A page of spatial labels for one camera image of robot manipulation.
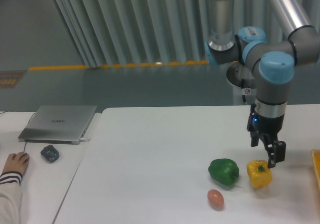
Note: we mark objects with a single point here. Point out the dark grey small device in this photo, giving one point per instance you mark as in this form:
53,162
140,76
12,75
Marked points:
50,153

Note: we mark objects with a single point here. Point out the green bell pepper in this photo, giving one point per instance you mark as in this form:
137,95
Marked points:
225,171

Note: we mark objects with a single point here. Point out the silver closed laptop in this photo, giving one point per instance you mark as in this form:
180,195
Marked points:
59,124

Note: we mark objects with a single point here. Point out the white striped sleeve forearm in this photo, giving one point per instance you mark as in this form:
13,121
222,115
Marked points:
10,197

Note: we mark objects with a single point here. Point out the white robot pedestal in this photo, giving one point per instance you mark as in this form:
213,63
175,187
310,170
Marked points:
242,83

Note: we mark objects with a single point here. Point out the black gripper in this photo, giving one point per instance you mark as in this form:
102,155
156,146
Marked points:
266,129

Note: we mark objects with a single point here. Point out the brown egg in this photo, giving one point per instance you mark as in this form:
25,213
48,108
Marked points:
215,198

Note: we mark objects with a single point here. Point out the yellow bell pepper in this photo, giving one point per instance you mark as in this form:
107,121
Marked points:
259,174

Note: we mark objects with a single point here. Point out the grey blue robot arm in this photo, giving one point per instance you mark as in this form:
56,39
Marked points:
271,65

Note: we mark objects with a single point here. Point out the person's hand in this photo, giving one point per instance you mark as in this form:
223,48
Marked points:
16,163

